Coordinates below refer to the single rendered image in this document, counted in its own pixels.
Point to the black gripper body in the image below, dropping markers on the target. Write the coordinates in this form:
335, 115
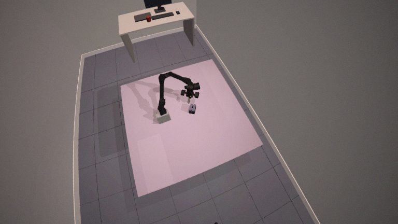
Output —
196, 94

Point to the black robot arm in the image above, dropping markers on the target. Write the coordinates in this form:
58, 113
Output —
190, 87

